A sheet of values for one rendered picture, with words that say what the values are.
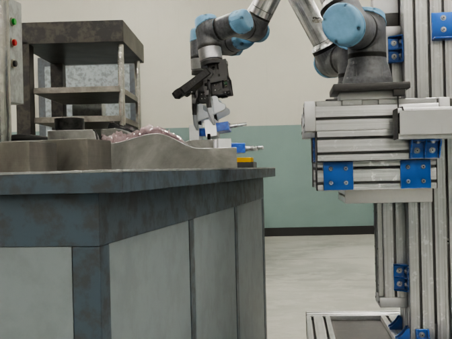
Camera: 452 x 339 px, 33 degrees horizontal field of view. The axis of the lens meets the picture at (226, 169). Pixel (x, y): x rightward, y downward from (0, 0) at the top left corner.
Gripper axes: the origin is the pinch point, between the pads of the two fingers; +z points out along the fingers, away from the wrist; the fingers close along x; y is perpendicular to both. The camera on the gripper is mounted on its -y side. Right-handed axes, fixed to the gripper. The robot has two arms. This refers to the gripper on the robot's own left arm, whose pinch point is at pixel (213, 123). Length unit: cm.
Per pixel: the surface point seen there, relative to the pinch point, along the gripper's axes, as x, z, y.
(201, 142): -6.3, 6.9, -3.3
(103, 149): -70, 18, -13
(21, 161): -99, 24, -19
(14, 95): 31, -32, -81
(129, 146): -42.1, 12.0, -15.3
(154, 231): -79, 39, -1
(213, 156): -34.9, 17.2, 5.5
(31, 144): -98, 21, -17
